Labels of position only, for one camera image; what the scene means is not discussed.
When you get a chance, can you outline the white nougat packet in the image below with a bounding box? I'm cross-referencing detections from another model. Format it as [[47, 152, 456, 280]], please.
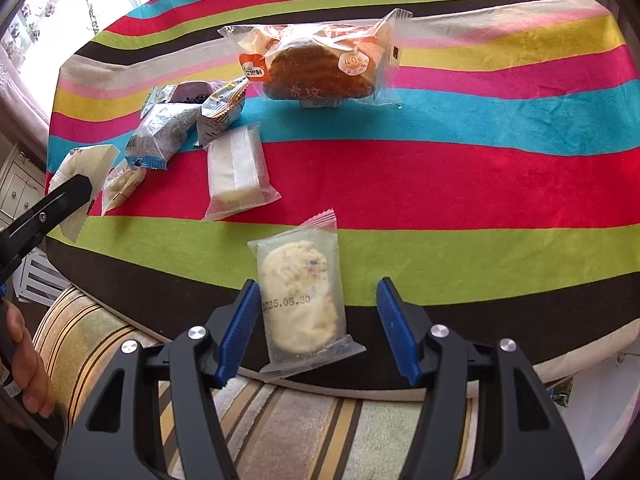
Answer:
[[48, 144, 119, 242]]

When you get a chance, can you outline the clear white cake package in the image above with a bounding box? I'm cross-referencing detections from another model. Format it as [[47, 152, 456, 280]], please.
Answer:
[[204, 124, 281, 221]]

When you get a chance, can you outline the clear cookie package pink edge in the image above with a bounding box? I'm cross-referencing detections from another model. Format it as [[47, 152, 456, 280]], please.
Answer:
[[248, 209, 366, 380]]

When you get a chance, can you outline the orange tiger-stripe bread package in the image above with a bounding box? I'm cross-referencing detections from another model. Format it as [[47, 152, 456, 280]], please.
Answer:
[[218, 8, 412, 108]]

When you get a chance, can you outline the clear round-candies packet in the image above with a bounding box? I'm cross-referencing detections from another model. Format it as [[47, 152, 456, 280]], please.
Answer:
[[101, 159, 146, 216]]

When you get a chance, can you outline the person's left hand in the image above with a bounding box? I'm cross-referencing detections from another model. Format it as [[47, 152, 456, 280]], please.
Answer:
[[2, 300, 55, 418]]

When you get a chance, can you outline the white ornate cabinet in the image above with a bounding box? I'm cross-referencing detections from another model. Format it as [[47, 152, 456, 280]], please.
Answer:
[[0, 144, 46, 229]]

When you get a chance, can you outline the white slatted rack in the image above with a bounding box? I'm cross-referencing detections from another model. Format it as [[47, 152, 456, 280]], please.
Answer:
[[12, 248, 70, 308]]

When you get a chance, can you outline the left beige curtain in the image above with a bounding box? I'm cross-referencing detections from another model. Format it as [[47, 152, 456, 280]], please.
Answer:
[[0, 47, 49, 166]]

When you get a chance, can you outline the purple-rimmed white cardboard box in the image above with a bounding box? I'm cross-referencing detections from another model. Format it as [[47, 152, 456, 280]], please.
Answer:
[[548, 351, 639, 479]]

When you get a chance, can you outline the small green-white snack packet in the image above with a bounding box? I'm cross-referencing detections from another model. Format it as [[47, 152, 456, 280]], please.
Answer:
[[140, 84, 177, 119]]

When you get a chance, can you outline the pink wrapper dark print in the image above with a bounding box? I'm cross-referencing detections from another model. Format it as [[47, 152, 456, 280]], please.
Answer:
[[168, 80, 226, 104]]

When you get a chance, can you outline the colourful striped tablecloth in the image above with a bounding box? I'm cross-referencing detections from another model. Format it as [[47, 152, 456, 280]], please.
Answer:
[[47, 0, 639, 392]]

